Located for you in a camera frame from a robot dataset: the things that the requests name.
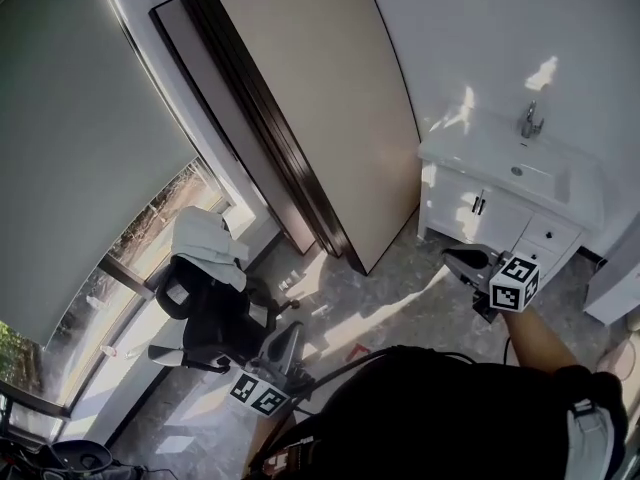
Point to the person's left forearm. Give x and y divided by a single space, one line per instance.
265 443

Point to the white cloth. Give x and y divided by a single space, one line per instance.
205 243

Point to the white drawer with black knob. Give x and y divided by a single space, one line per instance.
552 265
562 238

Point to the white vanity cabinet with sink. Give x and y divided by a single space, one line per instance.
450 203

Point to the white water dispenser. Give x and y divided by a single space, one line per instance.
617 288

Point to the person wearing head camera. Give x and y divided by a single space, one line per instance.
440 418

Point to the large beige panel board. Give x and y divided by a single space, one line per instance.
310 108

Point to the dark brown panel board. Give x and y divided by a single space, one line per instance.
270 158

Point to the grey roller blind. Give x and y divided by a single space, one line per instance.
75 143

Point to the black office chair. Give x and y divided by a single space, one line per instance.
215 318

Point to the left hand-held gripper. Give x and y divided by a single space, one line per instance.
260 395

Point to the person's right forearm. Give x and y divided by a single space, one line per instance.
540 343

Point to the red black chest box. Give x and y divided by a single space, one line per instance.
290 455

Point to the pale panel board dark edge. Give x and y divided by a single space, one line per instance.
215 118

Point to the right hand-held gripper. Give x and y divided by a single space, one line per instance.
515 288

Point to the large window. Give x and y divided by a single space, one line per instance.
125 268

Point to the chrome faucet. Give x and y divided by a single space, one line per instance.
527 120

